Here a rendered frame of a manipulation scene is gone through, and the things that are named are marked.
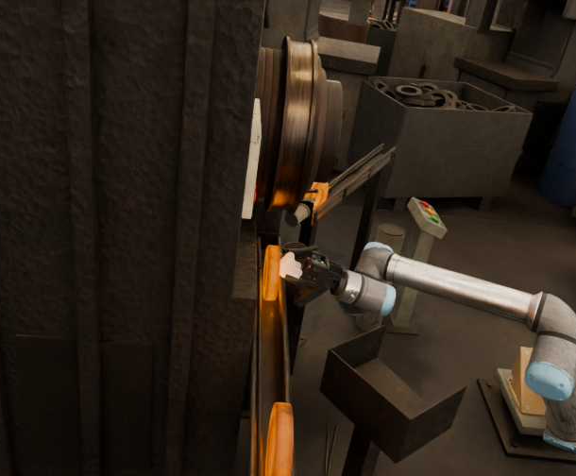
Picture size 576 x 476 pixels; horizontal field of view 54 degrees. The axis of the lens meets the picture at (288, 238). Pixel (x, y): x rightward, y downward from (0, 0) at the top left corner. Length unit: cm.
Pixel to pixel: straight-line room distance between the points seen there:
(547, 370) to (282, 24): 321
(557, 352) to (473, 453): 80
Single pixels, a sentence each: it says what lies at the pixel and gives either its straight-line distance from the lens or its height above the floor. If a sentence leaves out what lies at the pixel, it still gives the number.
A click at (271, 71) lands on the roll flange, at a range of 143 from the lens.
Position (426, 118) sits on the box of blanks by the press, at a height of 68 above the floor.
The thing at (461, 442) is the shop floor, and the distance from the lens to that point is 235.
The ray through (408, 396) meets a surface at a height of 60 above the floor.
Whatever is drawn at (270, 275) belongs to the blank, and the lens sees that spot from 151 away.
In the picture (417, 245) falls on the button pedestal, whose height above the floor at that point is 46.
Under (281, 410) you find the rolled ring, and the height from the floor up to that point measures 77.
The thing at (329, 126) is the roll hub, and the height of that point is 117.
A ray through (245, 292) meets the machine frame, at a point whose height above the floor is 87.
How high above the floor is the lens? 158
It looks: 28 degrees down
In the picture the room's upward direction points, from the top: 9 degrees clockwise
